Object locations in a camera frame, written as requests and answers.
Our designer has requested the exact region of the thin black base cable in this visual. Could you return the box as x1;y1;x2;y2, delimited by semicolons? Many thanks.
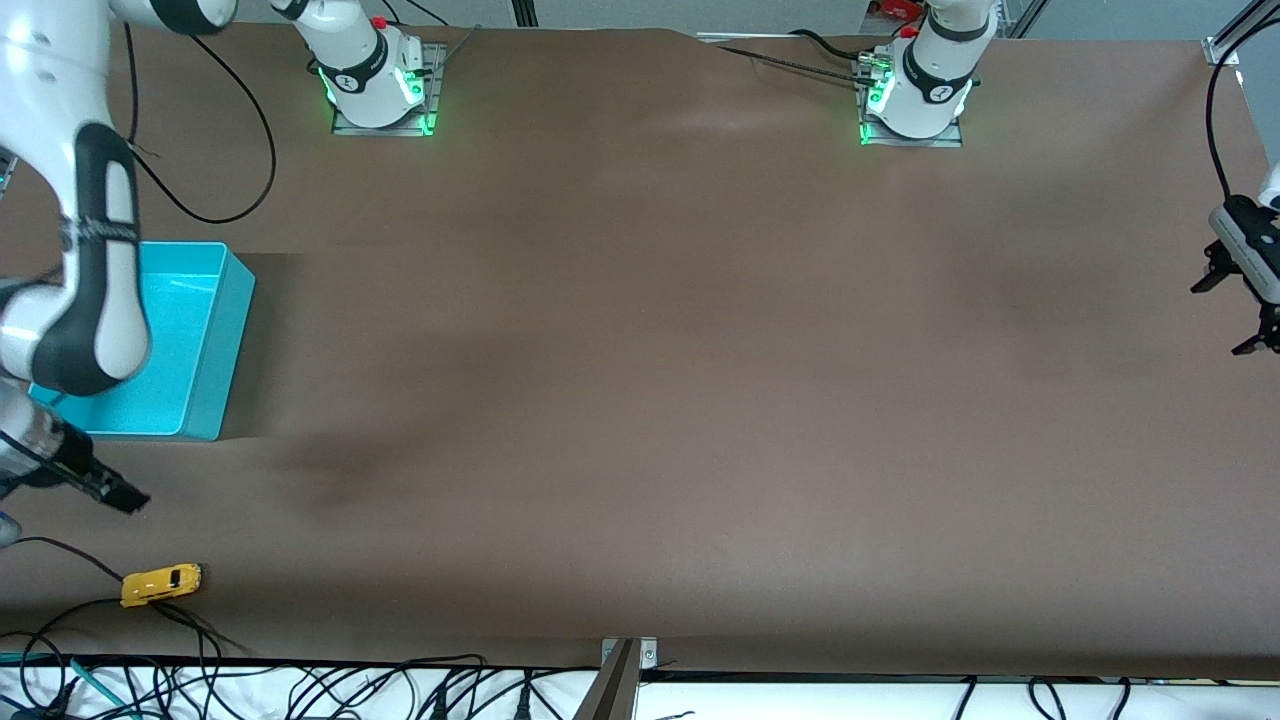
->
715;44;863;86

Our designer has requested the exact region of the slanted metal bar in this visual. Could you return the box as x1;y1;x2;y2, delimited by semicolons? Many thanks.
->
572;640;641;720

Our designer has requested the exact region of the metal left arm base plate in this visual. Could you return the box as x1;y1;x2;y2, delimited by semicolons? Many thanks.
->
855;55;966;149

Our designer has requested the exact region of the long black looping cable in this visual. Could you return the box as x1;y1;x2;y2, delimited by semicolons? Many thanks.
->
0;537;261;661

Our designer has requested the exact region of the aluminium frame profile with bracket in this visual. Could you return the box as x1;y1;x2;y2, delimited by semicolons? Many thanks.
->
1203;0;1280;69

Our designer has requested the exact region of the teal cable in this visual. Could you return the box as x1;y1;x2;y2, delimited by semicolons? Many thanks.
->
0;650;126;720

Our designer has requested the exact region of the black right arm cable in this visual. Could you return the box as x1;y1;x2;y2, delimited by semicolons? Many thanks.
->
120;20;277;225

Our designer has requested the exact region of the brown table cover sheet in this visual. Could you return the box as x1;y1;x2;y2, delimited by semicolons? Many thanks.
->
0;18;1280;681

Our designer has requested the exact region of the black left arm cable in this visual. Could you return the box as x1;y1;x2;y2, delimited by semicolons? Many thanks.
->
1205;48;1253;201

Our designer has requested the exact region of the turquoise plastic bin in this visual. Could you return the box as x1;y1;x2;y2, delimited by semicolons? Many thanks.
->
28;241;257;442

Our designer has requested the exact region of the yellow beetle toy car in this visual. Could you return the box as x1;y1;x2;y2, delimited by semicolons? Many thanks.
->
120;563;204;609

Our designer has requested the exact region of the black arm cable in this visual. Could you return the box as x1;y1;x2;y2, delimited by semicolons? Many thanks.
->
1205;48;1253;201
120;20;277;225

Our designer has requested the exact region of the thick black base cable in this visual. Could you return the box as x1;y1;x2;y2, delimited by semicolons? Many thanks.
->
790;28;881;63

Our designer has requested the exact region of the small metal bracket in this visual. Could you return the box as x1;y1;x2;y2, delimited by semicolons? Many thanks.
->
601;637;659;669

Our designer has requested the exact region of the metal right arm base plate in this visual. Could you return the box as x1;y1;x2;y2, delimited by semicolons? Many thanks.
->
332;42;446;138

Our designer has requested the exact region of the thin grey cable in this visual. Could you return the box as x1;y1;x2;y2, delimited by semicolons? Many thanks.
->
440;25;483;76

